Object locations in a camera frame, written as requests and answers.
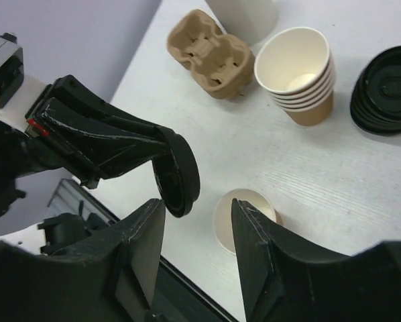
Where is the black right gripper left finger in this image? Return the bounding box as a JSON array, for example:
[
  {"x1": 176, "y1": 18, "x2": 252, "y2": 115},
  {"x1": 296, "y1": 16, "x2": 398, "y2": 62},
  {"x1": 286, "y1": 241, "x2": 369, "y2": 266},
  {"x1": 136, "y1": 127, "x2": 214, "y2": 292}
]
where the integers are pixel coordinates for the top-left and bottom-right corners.
[{"x1": 0, "y1": 199, "x2": 166, "y2": 321}]

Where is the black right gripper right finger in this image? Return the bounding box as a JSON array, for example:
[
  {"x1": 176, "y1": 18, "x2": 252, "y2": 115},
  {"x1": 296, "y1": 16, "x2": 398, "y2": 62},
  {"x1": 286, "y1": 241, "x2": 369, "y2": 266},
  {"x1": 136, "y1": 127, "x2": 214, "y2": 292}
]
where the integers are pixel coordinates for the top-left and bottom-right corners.
[{"x1": 231, "y1": 199, "x2": 401, "y2": 321}]

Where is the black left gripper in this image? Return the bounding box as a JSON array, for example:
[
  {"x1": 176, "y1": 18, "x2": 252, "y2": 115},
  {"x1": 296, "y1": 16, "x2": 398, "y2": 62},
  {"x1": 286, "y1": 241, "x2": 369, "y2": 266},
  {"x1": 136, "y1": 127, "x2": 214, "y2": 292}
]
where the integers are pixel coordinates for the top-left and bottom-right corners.
[{"x1": 0, "y1": 75, "x2": 174, "y2": 218}]

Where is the single brown paper cup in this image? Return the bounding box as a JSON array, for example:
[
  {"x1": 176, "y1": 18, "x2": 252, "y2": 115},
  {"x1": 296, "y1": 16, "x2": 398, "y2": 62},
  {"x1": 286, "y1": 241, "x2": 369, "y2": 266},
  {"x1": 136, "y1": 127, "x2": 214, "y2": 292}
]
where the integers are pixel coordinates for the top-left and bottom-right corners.
[{"x1": 213, "y1": 189, "x2": 283, "y2": 255}]

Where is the black plastic cup lid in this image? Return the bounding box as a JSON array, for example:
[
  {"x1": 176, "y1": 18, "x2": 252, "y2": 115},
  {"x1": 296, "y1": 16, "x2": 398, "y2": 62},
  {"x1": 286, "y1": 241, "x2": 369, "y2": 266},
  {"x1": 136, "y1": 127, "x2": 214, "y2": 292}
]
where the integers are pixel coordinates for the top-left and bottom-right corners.
[{"x1": 152, "y1": 127, "x2": 201, "y2": 218}]

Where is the brown pulp cup carrier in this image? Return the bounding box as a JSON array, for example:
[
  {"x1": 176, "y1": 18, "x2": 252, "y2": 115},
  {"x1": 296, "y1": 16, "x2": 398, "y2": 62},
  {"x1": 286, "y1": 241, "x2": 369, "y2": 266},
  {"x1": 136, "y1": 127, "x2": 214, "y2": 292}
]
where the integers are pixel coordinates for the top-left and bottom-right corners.
[{"x1": 166, "y1": 9, "x2": 255, "y2": 99}]

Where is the white cylindrical holder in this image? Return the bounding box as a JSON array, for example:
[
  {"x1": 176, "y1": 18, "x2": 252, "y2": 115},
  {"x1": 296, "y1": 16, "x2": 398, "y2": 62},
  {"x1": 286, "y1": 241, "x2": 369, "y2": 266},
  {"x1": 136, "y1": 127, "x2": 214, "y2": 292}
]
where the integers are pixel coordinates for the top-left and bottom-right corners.
[{"x1": 206, "y1": 0, "x2": 278, "y2": 45}]

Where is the stack of black cup lids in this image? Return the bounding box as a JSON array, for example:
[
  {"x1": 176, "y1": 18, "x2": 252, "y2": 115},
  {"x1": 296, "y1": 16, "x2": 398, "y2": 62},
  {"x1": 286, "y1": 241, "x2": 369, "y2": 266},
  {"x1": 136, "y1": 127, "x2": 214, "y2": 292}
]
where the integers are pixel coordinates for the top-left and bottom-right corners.
[{"x1": 350, "y1": 46, "x2": 401, "y2": 136}]

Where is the stack of brown paper cups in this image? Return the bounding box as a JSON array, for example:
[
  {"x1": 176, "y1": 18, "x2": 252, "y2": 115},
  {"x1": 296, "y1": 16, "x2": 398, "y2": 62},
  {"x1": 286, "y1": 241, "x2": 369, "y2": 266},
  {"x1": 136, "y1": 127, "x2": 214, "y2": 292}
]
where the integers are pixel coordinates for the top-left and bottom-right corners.
[{"x1": 254, "y1": 27, "x2": 336, "y2": 126}]

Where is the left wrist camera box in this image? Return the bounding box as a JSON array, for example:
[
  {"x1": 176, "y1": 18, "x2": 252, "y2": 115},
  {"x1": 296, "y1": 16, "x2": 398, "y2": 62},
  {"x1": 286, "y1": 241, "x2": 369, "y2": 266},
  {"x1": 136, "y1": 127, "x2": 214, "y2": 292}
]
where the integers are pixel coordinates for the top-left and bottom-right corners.
[{"x1": 0, "y1": 33, "x2": 24, "y2": 109}]

